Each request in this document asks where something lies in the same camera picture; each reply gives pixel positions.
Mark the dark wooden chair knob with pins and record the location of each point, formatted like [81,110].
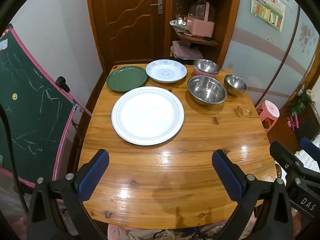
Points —
[278,171]

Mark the wooden corner shelf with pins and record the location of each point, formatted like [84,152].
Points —
[225,17]

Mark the small steel bowl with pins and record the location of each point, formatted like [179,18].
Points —
[235,83]

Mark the pink basket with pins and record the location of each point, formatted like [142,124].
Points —
[201,27]

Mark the green chalkboard with pink frame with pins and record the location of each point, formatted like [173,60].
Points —
[30,110]

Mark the pink steel-lined bowl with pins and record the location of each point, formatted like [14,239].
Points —
[206,66]

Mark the pink plastic stool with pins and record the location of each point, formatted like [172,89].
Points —
[268,111]

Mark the pink plastic toy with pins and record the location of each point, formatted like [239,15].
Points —
[293,123]

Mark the green printed cloth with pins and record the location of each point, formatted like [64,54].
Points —
[300,106]

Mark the blue floral white plate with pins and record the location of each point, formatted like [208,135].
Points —
[166,71]

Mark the large steel bowl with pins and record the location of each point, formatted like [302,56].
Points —
[206,90]

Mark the green plate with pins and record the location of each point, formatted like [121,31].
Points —
[126,78]

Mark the wall poster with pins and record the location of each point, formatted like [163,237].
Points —
[268,7]

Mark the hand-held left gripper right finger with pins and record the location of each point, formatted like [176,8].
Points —
[227,177]

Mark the yellow smiley magnet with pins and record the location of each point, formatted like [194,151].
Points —
[15,96]

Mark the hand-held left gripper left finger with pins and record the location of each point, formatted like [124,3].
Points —
[93,176]

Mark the large white plate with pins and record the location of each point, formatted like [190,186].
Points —
[147,115]

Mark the beige knitted cloth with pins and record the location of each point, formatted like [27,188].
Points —
[162,235]

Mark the foil packets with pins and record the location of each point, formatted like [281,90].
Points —
[178,22]

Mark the pale sliding door wardrobe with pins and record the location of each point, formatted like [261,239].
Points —
[262,55]

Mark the white checked printed blanket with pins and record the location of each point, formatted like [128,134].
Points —
[313,161]

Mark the folded pink cloth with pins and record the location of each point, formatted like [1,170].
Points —
[186,51]

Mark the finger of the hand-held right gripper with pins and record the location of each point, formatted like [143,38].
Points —
[285,155]
[311,146]

